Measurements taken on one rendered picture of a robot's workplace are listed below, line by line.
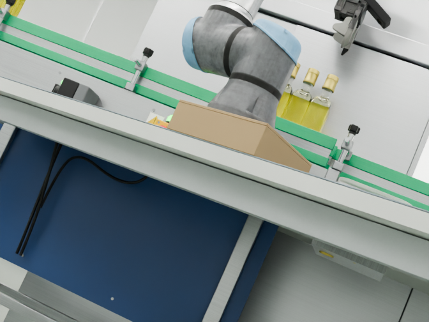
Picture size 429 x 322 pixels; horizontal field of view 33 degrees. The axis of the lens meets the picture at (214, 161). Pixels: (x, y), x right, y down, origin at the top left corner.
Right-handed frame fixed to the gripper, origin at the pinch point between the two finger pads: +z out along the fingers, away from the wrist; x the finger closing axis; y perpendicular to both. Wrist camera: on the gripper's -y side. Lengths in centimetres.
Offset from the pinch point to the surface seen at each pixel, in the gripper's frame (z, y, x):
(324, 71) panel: 4.5, 5.0, -12.3
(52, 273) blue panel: 90, 46, 13
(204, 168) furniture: 55, 7, 57
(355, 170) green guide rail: 32.8, -15.9, 3.5
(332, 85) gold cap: 12.2, -0.9, 1.4
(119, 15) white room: -82, 225, -310
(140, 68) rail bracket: 31, 47, 16
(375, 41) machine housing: -10.0, -5.2, -13.1
